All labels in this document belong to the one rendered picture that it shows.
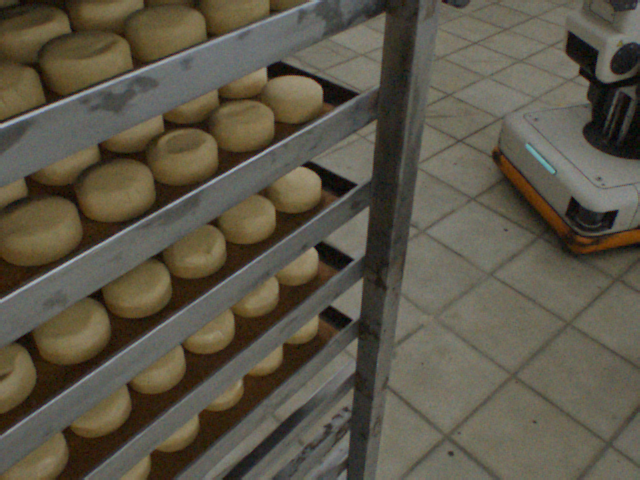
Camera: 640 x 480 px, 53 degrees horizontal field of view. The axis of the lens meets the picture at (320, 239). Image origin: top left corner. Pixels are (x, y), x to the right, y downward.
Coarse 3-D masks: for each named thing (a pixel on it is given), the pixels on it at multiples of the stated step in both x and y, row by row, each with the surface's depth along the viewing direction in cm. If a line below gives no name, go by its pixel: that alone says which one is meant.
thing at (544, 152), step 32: (512, 128) 243; (544, 128) 237; (576, 128) 238; (512, 160) 246; (544, 160) 225; (576, 160) 221; (608, 160) 222; (544, 192) 229; (576, 192) 212; (608, 192) 208; (576, 224) 216; (608, 224) 213
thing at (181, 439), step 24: (312, 336) 70; (264, 360) 65; (288, 360) 68; (240, 384) 63; (264, 384) 65; (216, 408) 62; (240, 408) 63; (192, 432) 59; (216, 432) 61; (168, 456) 59; (192, 456) 59
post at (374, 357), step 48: (432, 0) 46; (384, 48) 49; (432, 48) 49; (384, 96) 52; (384, 144) 54; (384, 192) 57; (384, 240) 60; (384, 288) 64; (384, 336) 69; (384, 384) 76
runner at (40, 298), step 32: (320, 128) 48; (352, 128) 51; (256, 160) 44; (288, 160) 47; (192, 192) 40; (224, 192) 43; (256, 192) 45; (128, 224) 38; (160, 224) 40; (192, 224) 42; (96, 256) 37; (128, 256) 39; (32, 288) 34; (64, 288) 36; (96, 288) 38; (0, 320) 34; (32, 320) 35
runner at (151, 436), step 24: (360, 264) 64; (336, 288) 62; (312, 312) 60; (264, 336) 55; (288, 336) 59; (240, 360) 54; (216, 384) 53; (168, 408) 49; (192, 408) 52; (144, 432) 48; (168, 432) 50; (120, 456) 47; (144, 456) 49
